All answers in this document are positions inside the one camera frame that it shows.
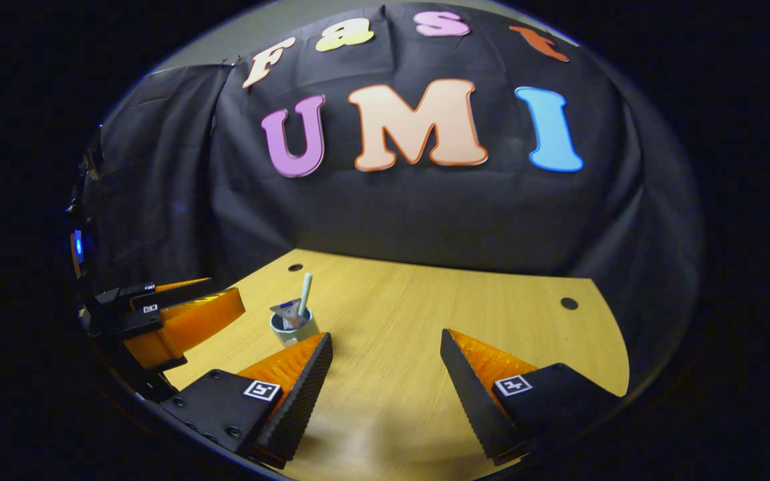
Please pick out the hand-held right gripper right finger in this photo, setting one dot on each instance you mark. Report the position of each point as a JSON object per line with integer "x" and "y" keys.
{"x": 475, "y": 407}

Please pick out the wooden desktop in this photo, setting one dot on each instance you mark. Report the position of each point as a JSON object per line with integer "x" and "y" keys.
{"x": 425, "y": 300}

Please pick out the white toothpaste tube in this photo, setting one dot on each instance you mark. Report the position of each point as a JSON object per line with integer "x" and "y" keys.
{"x": 289, "y": 312}

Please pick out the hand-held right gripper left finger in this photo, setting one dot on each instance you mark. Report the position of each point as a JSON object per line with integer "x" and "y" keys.
{"x": 305, "y": 407}

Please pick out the pale blue toothbrush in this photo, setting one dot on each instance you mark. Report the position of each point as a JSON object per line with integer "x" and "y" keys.
{"x": 305, "y": 290}

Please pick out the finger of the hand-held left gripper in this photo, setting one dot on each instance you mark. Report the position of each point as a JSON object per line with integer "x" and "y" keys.
{"x": 178, "y": 288}
{"x": 184, "y": 327}

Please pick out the black backdrop cloth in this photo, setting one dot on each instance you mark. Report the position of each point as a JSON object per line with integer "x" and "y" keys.
{"x": 425, "y": 214}

